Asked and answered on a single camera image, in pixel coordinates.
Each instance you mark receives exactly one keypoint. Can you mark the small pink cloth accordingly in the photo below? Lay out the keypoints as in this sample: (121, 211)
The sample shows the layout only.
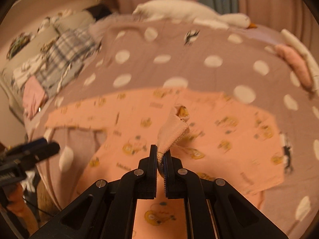
(34, 97)

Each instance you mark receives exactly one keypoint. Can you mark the white goose plush toy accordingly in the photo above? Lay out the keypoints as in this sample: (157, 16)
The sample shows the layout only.
(188, 10)

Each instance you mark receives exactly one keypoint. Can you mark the beige pillow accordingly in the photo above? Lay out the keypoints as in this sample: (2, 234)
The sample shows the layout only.
(77, 20)

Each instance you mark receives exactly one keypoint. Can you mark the mauve polka dot bedspread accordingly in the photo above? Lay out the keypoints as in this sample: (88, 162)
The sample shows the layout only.
(164, 54)

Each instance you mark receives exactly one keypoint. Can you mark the peach printed baby garment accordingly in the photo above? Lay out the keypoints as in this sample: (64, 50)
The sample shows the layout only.
(211, 133)

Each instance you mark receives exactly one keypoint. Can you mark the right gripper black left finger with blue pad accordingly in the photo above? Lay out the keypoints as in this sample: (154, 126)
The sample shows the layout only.
(106, 209)

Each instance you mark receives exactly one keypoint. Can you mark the white patterned small clothes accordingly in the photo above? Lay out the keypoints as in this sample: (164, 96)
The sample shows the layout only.
(28, 68)

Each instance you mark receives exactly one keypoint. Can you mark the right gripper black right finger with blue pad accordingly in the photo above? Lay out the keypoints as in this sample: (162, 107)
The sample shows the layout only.
(214, 209)

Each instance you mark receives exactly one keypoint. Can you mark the folded pink garment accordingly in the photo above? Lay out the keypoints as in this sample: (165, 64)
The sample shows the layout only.
(297, 64)

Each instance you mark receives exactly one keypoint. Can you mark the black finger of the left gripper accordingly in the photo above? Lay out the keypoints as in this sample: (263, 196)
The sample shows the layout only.
(16, 162)

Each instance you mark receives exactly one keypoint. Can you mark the grey plaid garment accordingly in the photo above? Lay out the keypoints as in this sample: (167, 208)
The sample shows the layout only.
(65, 60)

